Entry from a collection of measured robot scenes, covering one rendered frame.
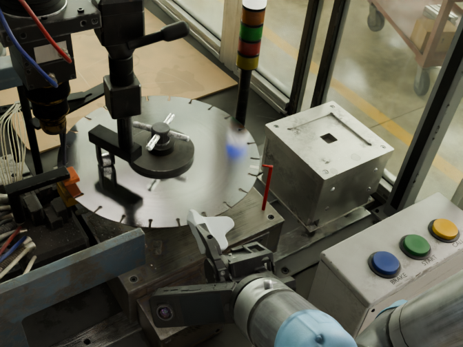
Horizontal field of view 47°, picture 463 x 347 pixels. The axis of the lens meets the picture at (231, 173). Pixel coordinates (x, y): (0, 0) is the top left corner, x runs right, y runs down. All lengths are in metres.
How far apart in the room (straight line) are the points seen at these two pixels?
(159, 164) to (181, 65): 0.67
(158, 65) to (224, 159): 0.65
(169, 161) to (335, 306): 0.35
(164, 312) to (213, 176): 0.26
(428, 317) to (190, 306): 0.28
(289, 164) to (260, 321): 0.51
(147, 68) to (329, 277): 0.84
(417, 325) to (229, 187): 0.38
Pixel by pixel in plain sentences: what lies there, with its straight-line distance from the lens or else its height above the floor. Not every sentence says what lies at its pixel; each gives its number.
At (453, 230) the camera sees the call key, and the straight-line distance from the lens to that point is 0.95.
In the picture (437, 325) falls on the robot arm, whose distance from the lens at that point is 0.58.
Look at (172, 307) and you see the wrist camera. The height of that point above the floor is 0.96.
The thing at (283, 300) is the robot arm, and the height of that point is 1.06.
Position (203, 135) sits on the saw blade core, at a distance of 0.94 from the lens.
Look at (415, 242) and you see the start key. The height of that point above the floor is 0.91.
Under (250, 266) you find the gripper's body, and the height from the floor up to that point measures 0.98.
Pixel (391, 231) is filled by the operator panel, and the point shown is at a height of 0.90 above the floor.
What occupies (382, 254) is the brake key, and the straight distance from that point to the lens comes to 0.86.
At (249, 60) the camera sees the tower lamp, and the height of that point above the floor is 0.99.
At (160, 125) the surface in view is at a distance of 0.87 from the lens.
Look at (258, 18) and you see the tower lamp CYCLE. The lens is 1.03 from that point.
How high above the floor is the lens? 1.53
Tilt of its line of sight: 42 degrees down
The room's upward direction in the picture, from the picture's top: 7 degrees clockwise
